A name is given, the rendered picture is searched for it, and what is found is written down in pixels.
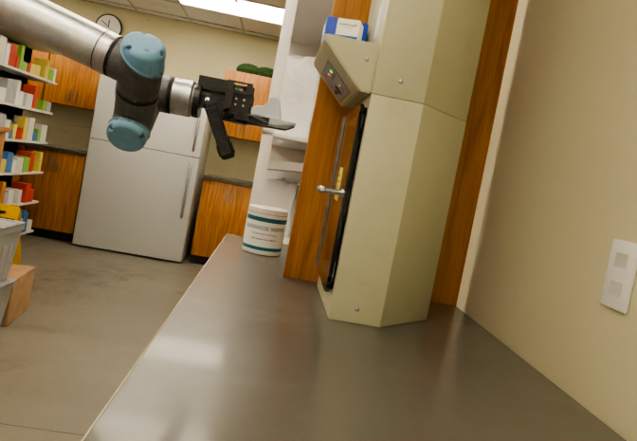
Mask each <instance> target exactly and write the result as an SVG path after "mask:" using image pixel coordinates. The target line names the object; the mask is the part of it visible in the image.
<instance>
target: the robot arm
mask: <svg viewBox="0 0 637 441"><path fill-rule="evenodd" d="M0 26H2V27H4V28H7V29H9V30H11V31H13V32H15V33H18V34H20V35H22V36H24V37H26V38H28V39H29V40H31V41H33V42H35V43H37V44H40V45H42V46H45V47H47V48H49V49H51V50H53V51H55V52H57V53H60V54H62V55H64V56H65V57H67V58H69V59H71V60H73V61H75V62H77V63H80V64H83V65H85V66H87V67H89V68H91V69H93V70H95V71H97V72H99V73H101V74H103V75H105V76H107V77H109V78H111V79H113V80H115V81H116V85H115V97H116V98H115V106H114V113H113V116H112V118H111V119H109V121H108V126H107V129H106V136H107V138H108V140H109V141H110V142H111V143H112V144H113V145H114V146H115V147H117V148H118V149H120V150H122V151H126V152H135V151H138V150H140V149H142V148H143V147H144V146H145V144H146V142H147V140H148V139H149V138H150V136H151V132H152V129H153V127H154V125H155V121H156V119H157V116H158V114H159V112H162V113H167V114H173V115H177V116H182V117H188V118H189V117H190V116H192V117H193V118H198V119H199V117H200V115H201V111H202V108H204V109H205V110H206V113H207V116H208V119H209V124H210V127H211V130H212V133H213V135H214V138H215V141H216V144H217V146H216V148H217V153H218V154H219V157H221V158H222V159H223V160H227V159H230V158H233V157H234V156H235V155H234V153H235V150H234V145H233V144H232V141H230V140H229V137H228V132H227V129H226V126H225V125H224V121H227V122H232V123H236V124H242V125H248V124H249V125H254V126H259V127H264V128H270V129H276V130H282V131H287V130H290V129H293V128H295V126H296V123H294V122H289V121H285V120H282V114H281V103H280V100H279V99H278V98H276V97H272V98H270V99H269V100H268V102H267V103H266V105H264V106H260V105H255V106H253V102H254V91H255V88H254V87H253V84H252V83H243V82H238V81H234V80H229V79H227V80H223V79H218V78H213V77H209V76H204V75H199V80H198V83H196V82H195V81H190V80H185V79H180V78H175V77H170V76H165V75H163V74H164V72H165V59H166V48H165V46H164V45H163V43H162V42H161V41H160V40H159V39H158V38H156V37H155V36H154V35H152V34H149V33H147V34H143V33H142V32H132V33H129V34H127V35H126V36H125V37H122V36H120V35H118V34H116V33H115V32H113V31H111V30H109V29H107V28H104V27H102V26H100V25H97V24H95V23H93V22H91V21H89V20H87V19H85V18H83V17H81V16H80V15H78V14H76V13H74V12H72V11H69V10H67V9H64V8H62V7H60V6H58V5H56V4H54V3H52V2H50V1H48V0H0ZM234 83H242V84H247V86H242V85H238V84H234ZM205 98H209V101H208V100H205ZM251 106H253V107H252V109H251ZM250 111H251V115H250Z"/></svg>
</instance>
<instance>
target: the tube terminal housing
mask: <svg viewBox="0 0 637 441"><path fill-rule="evenodd" d="M382 1H383V0H372V2H371V6H370V11H369V17H368V22H367V24H368V25H369V27H368V32H367V37H366V42H370V43H374V44H379V45H380V49H379V55H378V60H377V65H376V70H375V74H374V80H373V89H372V93H370V94H369V95H368V96H366V97H365V98H364V99H362V100H361V101H359V102H358V103H357V104H355V105H354V106H353V107H351V108H352V109H351V111H352V110H353V109H354V108H356V107H357V106H358V105H359V104H361V103H363V104H364V108H365V107H366V108H367V114H366V118H365V123H364V128H363V134H362V139H361V143H360V148H359V153H358V159H357V163H356V168H355V177H354V179H355V182H354V186H353V191H352V196H351V202H350V207H349V211H348V212H347V217H346V222H345V227H344V232H343V237H342V242H341V247H340V252H339V257H338V262H337V271H336V276H335V281H334V285H333V289H329V292H325V291H324V289H323V286H322V283H321V280H320V277H319V276H318V291H319V294H320V297H321V299H322V302H323V305H324V308H325V311H326V314H327V317H328V319H330V320H336V321H342V322H352V323H358V324H364V325H369V326H375V327H384V326H390V325H396V324H401V323H408V322H418V321H424V320H426V319H427V316H428V309H429V304H430V299H431V294H432V289H433V285H434V280H435V275H436V270H437V266H438V261H439V256H440V251H441V246H442V242H443V237H444V232H445V227H446V219H447V214H448V209H449V204H450V200H451V195H452V191H453V186H454V181H455V176H456V172H457V167H458V162H459V157H460V152H461V148H462V143H463V138H464V129H465V125H466V120H467V115H468V110H469V105H470V101H471V96H472V91H473V86H474V82H475V77H476V72H477V67H478V62H479V58H480V53H481V48H482V39H483V35H484V30H485V26H486V21H487V16H488V11H489V7H490V2H491V0H385V1H384V6H383V10H382V15H381V21H380V26H379V30H378V35H377V36H376V37H375V39H373V36H374V31H375V26H376V21H377V16H378V11H379V6H380V4H381V3H382ZM351 111H350V112H351Z"/></svg>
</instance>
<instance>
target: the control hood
mask: <svg viewBox="0 0 637 441"><path fill-rule="evenodd" d="M379 49H380V45H379V44H374V43H370V42H365V41H360V40H356V39H352V38H347V37H342V36H337V35H334V34H329V33H326V34H324V37H323V39H322V42H321V45H320V47H319V50H318V54H317V57H316V59H315V61H314V67H315V68H316V70H317V71H318V73H319V75H320V76H321V78H322V79H323V80H324V78H323V77H322V75H321V72H322V70H323V68H324V67H325V65H326V63H327V61H328V60H329V62H330V63H331V65H332V66H333V68H334V69H335V71H336V72H337V74H338V76H339V77H340V78H341V79H342V81H343V82H344V84H345V85H346V87H347V89H348V90H349V92H350V94H349V95H348V96H347V97H346V98H345V99H344V100H343V101H342V102H339V100H338V99H337V97H336V95H335V94H334V92H333V91H332V89H331V88H330V86H329V85H328V83H327V82H326V81H325V80H324V81H325V83H326V84H327V86H328V87H329V89H330V90H331V92H332V93H333V95H334V96H335V98H336V99H337V101H338V103H339V104H340V106H342V107H345V108H351V107H353V106H354V105H355V104H357V103H358V102H359V101H361V100H362V99H364V98H365V97H366V96H368V95H369V94H370V93H372V89H373V80H374V74H375V70H376V65H377V60H378V55H379Z"/></svg>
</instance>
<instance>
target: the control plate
mask: <svg viewBox="0 0 637 441"><path fill-rule="evenodd" d="M330 69H331V70H332V72H333V73H331V71H330ZM328 72H329V73H330V75H331V76H329V74H328ZM321 75H322V77H323V78H324V80H325V81H326V82H327V83H328V85H329V86H330V88H331V89H332V91H333V92H334V94H335V90H337V89H336V86H337V87H339V85H340V84H342V86H341V88H340V89H338V90H339V91H340V93H341V95H340V94H339V93H338V91H337V93H338V94H337V95H336V94H335V95H336V97H337V99H338V100H339V102H342V101H343V100H344V99H345V98H346V97H347V96H348V95H349V94H350V92H349V90H348V89H347V87H346V85H345V84H344V82H343V81H342V79H341V78H340V77H339V76H338V74H337V72H336V71H335V69H334V68H333V66H332V65H331V63H330V62H329V60H328V61H327V63H326V65H325V67H324V68H323V70H322V72H321Z"/></svg>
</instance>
